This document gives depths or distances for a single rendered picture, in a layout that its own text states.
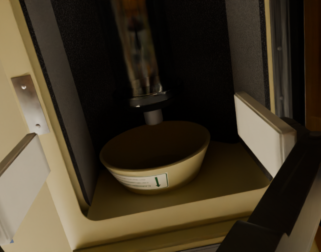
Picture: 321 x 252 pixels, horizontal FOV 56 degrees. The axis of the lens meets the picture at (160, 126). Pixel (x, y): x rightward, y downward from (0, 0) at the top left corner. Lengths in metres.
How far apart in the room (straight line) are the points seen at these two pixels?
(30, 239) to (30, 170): 0.88
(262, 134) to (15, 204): 0.13
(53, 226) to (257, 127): 0.90
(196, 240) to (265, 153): 0.28
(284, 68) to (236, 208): 0.19
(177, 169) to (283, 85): 0.17
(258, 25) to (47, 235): 0.87
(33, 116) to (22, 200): 0.21
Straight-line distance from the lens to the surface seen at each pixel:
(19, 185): 0.18
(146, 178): 0.42
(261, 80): 0.39
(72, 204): 0.42
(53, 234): 1.04
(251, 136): 0.18
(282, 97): 0.39
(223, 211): 0.44
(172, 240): 0.43
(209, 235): 0.43
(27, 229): 1.04
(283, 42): 0.38
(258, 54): 0.38
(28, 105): 0.38
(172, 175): 0.42
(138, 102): 0.41
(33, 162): 0.20
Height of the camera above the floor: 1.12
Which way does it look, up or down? 21 degrees up
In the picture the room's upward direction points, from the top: 169 degrees clockwise
